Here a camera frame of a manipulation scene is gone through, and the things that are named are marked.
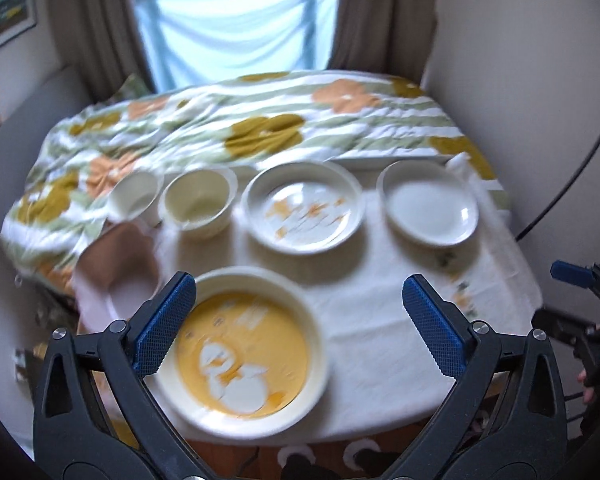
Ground pink handled baking dish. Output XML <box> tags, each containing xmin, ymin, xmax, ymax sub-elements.
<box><xmin>72</xmin><ymin>222</ymin><xmax>163</xmax><ymax>333</ymax></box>

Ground yellow duck plate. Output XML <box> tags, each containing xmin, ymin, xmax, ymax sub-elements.
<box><xmin>154</xmin><ymin>266</ymin><xmax>329</xmax><ymax>441</ymax></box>

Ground plain white plate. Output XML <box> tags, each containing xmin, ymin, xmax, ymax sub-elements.
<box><xmin>376</xmin><ymin>160</ymin><xmax>479</xmax><ymax>249</ymax></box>

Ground cream round bowl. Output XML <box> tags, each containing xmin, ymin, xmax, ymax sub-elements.
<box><xmin>159</xmin><ymin>167</ymin><xmax>238</xmax><ymax>240</ymax></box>

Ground white ribbed bowl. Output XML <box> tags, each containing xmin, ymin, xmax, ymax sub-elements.
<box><xmin>107</xmin><ymin>170</ymin><xmax>163</xmax><ymax>228</ymax></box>

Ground white duck cap plate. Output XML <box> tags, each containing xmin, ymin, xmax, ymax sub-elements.
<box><xmin>240</xmin><ymin>162</ymin><xmax>365</xmax><ymax>256</ymax></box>

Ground person's right hand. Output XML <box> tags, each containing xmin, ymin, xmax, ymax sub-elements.
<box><xmin>577</xmin><ymin>370</ymin><xmax>596</xmax><ymax>405</ymax></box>

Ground white floral tablecloth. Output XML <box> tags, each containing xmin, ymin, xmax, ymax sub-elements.
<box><xmin>156</xmin><ymin>155</ymin><xmax>542</xmax><ymax>445</ymax></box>

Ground floral green striped duvet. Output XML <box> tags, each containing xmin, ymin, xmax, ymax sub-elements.
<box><xmin>0</xmin><ymin>70</ymin><xmax>509</xmax><ymax>295</ymax></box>

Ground grey padded headboard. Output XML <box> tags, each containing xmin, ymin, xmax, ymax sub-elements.
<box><xmin>0</xmin><ymin>66</ymin><xmax>93</xmax><ymax>233</ymax></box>

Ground green striped pillow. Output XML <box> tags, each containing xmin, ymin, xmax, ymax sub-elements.
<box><xmin>106</xmin><ymin>74</ymin><xmax>152</xmax><ymax>105</ymax></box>

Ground light blue window cloth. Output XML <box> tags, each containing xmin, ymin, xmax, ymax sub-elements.
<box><xmin>135</xmin><ymin>0</ymin><xmax>338</xmax><ymax>91</ymax></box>

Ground right brown curtain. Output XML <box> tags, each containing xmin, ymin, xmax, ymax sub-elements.
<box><xmin>327</xmin><ymin>0</ymin><xmax>437</xmax><ymax>84</ymax></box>

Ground brown curtain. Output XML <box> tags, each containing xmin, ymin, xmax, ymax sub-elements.
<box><xmin>327</xmin><ymin>0</ymin><xmax>437</xmax><ymax>84</ymax></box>
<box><xmin>47</xmin><ymin>0</ymin><xmax>155</xmax><ymax>101</ymax></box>

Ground left brown curtain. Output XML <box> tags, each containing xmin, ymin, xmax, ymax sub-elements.
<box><xmin>47</xmin><ymin>0</ymin><xmax>155</xmax><ymax>101</ymax></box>

